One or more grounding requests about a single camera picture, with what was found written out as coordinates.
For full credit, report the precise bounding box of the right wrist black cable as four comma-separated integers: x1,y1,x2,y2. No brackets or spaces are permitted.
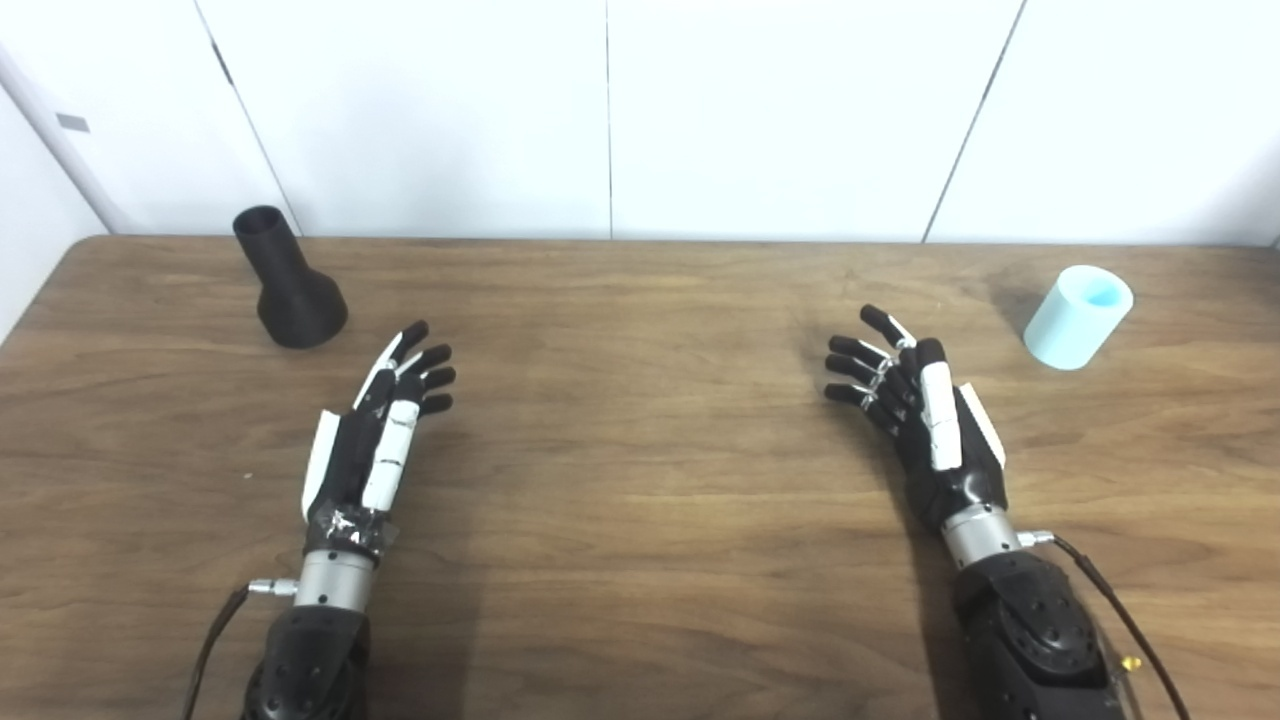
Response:
1017,529,1193,720

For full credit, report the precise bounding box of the black flared nozzle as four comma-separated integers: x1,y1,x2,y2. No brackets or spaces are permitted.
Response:
232,205,349,350

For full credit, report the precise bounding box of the light-blue hose piece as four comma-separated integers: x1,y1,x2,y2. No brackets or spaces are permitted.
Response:
1023,265,1135,372

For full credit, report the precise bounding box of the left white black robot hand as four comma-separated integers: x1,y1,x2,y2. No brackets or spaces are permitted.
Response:
300,320,458,561

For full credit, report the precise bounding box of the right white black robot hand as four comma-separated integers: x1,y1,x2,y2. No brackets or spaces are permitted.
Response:
824,304,1009,533

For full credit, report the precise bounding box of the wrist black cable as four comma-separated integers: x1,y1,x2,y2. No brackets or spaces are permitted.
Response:
183,577,301,720
1017,529,1193,720

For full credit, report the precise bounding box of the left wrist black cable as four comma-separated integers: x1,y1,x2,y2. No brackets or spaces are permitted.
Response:
183,577,301,720

